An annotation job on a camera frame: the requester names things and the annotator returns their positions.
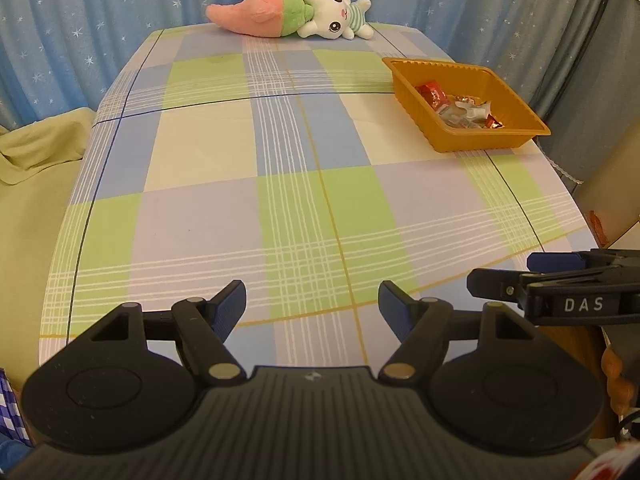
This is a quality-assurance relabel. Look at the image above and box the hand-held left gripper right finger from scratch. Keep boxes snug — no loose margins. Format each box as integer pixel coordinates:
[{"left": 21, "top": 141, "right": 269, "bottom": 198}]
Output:
[{"left": 378, "top": 281, "right": 551, "bottom": 385}]

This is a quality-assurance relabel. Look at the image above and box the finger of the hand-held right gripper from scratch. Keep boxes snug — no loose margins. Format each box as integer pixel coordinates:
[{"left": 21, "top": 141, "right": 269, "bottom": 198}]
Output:
[
  {"left": 527, "top": 249, "right": 640, "bottom": 275},
  {"left": 466, "top": 267, "right": 532, "bottom": 306}
]

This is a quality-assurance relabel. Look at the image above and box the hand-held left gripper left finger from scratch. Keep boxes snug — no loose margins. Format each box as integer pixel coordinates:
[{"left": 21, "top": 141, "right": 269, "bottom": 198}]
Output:
[{"left": 75, "top": 280, "right": 247, "bottom": 386}]

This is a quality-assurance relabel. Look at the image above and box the orange plastic tray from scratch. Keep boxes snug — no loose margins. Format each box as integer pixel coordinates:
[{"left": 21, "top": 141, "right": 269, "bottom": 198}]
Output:
[{"left": 382, "top": 57, "right": 552, "bottom": 154}]

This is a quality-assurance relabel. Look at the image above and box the grey snack packet bundle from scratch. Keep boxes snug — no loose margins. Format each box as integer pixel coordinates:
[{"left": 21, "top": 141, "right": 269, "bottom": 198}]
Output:
[{"left": 439, "top": 101, "right": 488, "bottom": 130}]

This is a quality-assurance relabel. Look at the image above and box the green silver snack packet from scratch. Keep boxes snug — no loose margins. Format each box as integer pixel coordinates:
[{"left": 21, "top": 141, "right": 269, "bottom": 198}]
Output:
[{"left": 452, "top": 94, "right": 493, "bottom": 113}]

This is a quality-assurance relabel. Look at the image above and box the brown carved wooden chair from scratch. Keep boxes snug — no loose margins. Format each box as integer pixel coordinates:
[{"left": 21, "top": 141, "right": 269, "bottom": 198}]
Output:
[{"left": 600, "top": 342, "right": 633, "bottom": 417}]

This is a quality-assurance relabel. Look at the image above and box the plaid tablecloth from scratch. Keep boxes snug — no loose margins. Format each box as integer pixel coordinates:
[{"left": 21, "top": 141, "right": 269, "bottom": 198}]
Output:
[{"left": 39, "top": 25, "right": 598, "bottom": 376}]

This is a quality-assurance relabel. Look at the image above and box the red white cloth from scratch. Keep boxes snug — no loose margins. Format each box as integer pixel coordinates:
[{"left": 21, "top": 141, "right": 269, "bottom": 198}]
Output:
[{"left": 575, "top": 442, "right": 640, "bottom": 480}]

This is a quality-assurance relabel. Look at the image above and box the blue checked cloth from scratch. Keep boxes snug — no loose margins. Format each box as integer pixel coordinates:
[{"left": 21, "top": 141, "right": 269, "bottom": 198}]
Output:
[{"left": 0, "top": 367, "right": 31, "bottom": 448}]

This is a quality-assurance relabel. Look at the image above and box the rabbit carrot plush toy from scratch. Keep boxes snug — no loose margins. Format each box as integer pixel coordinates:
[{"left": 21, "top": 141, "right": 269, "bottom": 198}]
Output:
[{"left": 206, "top": 0, "right": 376, "bottom": 42}]

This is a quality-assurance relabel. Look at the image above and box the blue star curtain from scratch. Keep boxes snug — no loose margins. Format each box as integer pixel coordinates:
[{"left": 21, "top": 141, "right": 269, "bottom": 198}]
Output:
[{"left": 0, "top": 0, "right": 640, "bottom": 186}]

